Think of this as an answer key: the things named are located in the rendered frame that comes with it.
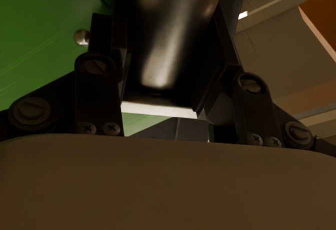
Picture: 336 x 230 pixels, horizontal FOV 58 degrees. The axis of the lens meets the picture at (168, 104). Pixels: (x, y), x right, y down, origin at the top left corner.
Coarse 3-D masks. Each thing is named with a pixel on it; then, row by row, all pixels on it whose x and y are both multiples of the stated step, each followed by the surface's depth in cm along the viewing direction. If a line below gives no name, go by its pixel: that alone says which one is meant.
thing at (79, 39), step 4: (76, 32) 14; (80, 32) 14; (84, 32) 14; (88, 32) 14; (76, 36) 14; (80, 36) 14; (84, 36) 14; (88, 36) 14; (76, 40) 14; (80, 40) 14; (84, 40) 14; (88, 40) 14; (80, 44) 15; (84, 44) 15
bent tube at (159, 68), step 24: (144, 0) 10; (168, 0) 10; (192, 0) 10; (216, 0) 10; (144, 24) 11; (168, 24) 10; (192, 24) 10; (144, 48) 11; (168, 48) 11; (192, 48) 11; (144, 72) 12; (168, 72) 12; (144, 96) 13; (168, 96) 13
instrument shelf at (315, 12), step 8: (312, 0) 65; (320, 0) 64; (328, 0) 62; (304, 8) 65; (312, 8) 63; (320, 8) 62; (328, 8) 60; (304, 16) 65; (312, 16) 61; (320, 16) 60; (328, 16) 58; (312, 24) 60; (320, 24) 58; (328, 24) 56; (320, 32) 56; (328, 32) 55; (320, 40) 59; (328, 40) 53; (328, 48) 54
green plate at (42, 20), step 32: (0, 0) 13; (32, 0) 13; (64, 0) 13; (96, 0) 13; (0, 32) 14; (32, 32) 14; (64, 32) 14; (0, 64) 15; (32, 64) 16; (64, 64) 16; (0, 96) 17; (128, 128) 21
